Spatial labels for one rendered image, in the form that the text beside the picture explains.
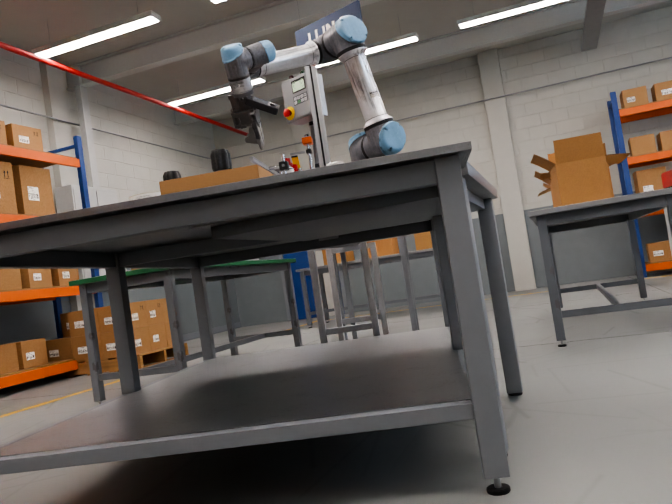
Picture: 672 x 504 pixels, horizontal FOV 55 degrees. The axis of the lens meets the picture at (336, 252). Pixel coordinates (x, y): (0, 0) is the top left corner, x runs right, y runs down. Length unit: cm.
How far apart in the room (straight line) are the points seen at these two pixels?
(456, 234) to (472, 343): 26
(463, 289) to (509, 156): 863
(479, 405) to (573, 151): 248
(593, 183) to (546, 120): 648
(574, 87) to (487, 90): 125
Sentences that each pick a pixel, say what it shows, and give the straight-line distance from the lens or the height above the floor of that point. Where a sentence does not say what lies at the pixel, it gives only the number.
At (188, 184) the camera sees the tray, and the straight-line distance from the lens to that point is 167.
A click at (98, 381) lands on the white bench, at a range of 432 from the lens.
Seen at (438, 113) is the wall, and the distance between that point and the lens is 1050.
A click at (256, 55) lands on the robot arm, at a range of 225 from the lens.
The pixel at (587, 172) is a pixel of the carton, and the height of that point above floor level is 95.
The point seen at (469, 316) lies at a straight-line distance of 155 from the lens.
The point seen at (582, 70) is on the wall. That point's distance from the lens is 1046.
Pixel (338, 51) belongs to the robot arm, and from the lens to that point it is 248.
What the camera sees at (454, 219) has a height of 66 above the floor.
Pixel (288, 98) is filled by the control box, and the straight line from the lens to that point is 295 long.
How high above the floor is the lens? 55
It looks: 3 degrees up
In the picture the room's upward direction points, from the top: 9 degrees counter-clockwise
